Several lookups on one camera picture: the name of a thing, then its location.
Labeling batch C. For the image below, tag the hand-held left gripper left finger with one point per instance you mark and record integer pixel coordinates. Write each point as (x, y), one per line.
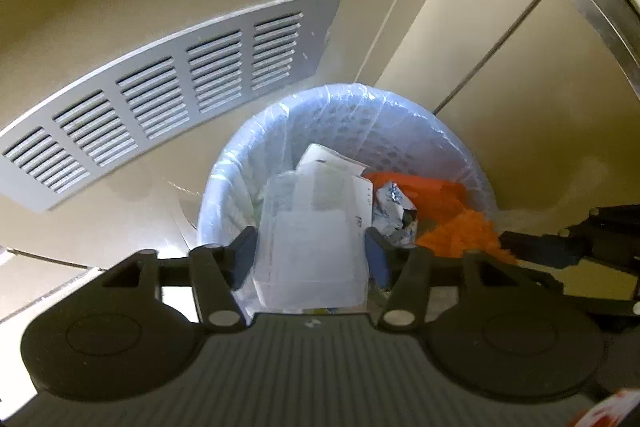
(245, 252)

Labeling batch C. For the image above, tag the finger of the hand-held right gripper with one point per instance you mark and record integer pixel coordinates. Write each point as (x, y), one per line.
(590, 294)
(560, 249)

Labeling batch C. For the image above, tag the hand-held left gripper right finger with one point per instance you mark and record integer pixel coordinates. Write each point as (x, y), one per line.
(377, 257)

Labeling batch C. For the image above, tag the blue white wrapper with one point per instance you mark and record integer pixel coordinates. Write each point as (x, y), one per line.
(392, 207)

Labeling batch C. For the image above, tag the clear plastic cup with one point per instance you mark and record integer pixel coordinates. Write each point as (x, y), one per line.
(310, 257)

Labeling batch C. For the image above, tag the orange plastic bag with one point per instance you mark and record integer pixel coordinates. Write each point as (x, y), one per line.
(450, 227)

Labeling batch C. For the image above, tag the white plastic trash basket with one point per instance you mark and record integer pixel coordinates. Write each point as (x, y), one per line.
(350, 117)

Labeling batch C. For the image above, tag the blue lined trash bin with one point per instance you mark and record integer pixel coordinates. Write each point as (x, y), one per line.
(225, 172)

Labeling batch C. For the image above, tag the grey cabinet vent grille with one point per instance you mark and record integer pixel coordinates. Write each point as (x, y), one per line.
(320, 22)

